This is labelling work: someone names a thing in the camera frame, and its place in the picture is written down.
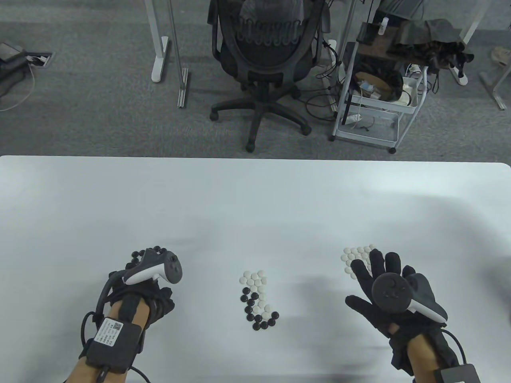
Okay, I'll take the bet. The person's right hand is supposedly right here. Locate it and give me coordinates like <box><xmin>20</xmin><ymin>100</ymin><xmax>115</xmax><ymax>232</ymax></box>
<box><xmin>345</xmin><ymin>249</ymin><xmax>460</xmax><ymax>376</ymax></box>

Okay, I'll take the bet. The mixed black white go stones pile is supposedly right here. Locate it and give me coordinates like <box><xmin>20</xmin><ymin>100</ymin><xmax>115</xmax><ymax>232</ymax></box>
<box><xmin>240</xmin><ymin>270</ymin><xmax>281</xmax><ymax>331</ymax></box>

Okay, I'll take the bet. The grey white right hand controller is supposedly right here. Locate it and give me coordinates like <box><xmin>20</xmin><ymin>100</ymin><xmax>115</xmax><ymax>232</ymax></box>
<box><xmin>371</xmin><ymin>272</ymin><xmax>448</xmax><ymax>323</ymax></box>

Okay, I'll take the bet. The grey white left hand controller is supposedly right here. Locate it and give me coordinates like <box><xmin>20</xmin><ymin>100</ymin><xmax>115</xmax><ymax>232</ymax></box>
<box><xmin>122</xmin><ymin>248</ymin><xmax>183</xmax><ymax>285</ymax></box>

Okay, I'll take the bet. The white desk leg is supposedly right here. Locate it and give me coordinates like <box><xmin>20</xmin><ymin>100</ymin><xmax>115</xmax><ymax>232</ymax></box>
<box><xmin>145</xmin><ymin>0</ymin><xmax>170</xmax><ymax>83</ymax></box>
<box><xmin>463</xmin><ymin>0</ymin><xmax>491</xmax><ymax>44</ymax></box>

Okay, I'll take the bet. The floor socket box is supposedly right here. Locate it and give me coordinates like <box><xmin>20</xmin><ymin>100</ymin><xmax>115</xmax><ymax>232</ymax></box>
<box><xmin>25</xmin><ymin>51</ymin><xmax>54</xmax><ymax>68</ymax></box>

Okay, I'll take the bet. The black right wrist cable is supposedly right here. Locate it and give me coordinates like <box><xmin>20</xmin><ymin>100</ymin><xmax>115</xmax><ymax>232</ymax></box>
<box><xmin>441</xmin><ymin>329</ymin><xmax>467</xmax><ymax>365</ymax></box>

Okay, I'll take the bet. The sorted white go stones group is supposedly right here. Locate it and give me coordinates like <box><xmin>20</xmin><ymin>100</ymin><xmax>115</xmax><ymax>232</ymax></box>
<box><xmin>341</xmin><ymin>244</ymin><xmax>378</xmax><ymax>276</ymax></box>

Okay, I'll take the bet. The person's left hand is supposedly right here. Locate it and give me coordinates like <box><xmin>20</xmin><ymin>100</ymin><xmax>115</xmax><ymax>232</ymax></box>
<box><xmin>104</xmin><ymin>271</ymin><xmax>176</xmax><ymax>330</ymax></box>

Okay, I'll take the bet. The grey white hand controller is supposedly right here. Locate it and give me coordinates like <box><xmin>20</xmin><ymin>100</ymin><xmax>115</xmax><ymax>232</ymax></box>
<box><xmin>371</xmin><ymin>272</ymin><xmax>448</xmax><ymax>323</ymax></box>
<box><xmin>122</xmin><ymin>248</ymin><xmax>183</xmax><ymax>285</ymax></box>

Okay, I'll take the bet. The sorted black go stones group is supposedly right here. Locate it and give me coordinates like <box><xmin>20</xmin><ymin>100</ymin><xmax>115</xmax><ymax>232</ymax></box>
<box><xmin>127</xmin><ymin>245</ymin><xmax>168</xmax><ymax>272</ymax></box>

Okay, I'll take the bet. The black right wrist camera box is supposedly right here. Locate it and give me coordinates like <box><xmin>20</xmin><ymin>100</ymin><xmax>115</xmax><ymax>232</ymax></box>
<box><xmin>434</xmin><ymin>364</ymin><xmax>482</xmax><ymax>383</ymax></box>

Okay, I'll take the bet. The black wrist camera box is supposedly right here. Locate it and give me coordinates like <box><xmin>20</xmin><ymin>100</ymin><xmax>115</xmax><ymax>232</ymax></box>
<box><xmin>434</xmin><ymin>364</ymin><xmax>482</xmax><ymax>383</ymax></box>
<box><xmin>85</xmin><ymin>317</ymin><xmax>143</xmax><ymax>374</ymax></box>

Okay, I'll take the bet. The aluminium profile post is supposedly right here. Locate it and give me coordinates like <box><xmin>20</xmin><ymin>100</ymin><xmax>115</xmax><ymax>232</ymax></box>
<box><xmin>166</xmin><ymin>0</ymin><xmax>189</xmax><ymax>108</ymax></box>

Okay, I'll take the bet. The white utility cart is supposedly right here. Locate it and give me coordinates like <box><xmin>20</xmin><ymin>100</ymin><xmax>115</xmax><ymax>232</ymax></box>
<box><xmin>328</xmin><ymin>22</ymin><xmax>430</xmax><ymax>155</ymax></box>

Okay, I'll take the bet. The white power strip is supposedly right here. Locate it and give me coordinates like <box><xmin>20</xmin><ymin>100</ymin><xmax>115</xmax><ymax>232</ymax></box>
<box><xmin>447</xmin><ymin>63</ymin><xmax>468</xmax><ymax>86</ymax></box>

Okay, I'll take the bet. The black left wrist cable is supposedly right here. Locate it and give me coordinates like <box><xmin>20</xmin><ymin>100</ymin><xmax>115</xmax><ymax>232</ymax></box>
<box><xmin>80</xmin><ymin>271</ymin><xmax>152</xmax><ymax>383</ymax></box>

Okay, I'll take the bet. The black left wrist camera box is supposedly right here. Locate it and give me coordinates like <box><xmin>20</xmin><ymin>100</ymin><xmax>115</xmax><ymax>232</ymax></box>
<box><xmin>85</xmin><ymin>317</ymin><xmax>143</xmax><ymax>374</ymax></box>

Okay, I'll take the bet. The black mesh office chair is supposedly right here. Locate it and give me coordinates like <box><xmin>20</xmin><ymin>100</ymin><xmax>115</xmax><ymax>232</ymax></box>
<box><xmin>208</xmin><ymin>0</ymin><xmax>332</xmax><ymax>153</ymax></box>

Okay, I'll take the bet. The black cloth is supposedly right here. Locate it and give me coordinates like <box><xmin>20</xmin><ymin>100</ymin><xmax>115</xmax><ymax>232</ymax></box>
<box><xmin>387</xmin><ymin>18</ymin><xmax>475</xmax><ymax>68</ymax></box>

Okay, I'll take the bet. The grey metal floor foot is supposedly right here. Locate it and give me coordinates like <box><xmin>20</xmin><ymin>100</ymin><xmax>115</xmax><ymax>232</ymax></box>
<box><xmin>479</xmin><ymin>71</ymin><xmax>507</xmax><ymax>111</ymax></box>

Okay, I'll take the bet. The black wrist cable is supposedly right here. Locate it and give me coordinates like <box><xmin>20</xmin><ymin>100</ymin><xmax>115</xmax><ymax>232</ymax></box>
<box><xmin>441</xmin><ymin>329</ymin><xmax>467</xmax><ymax>365</ymax></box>
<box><xmin>80</xmin><ymin>271</ymin><xmax>152</xmax><ymax>383</ymax></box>

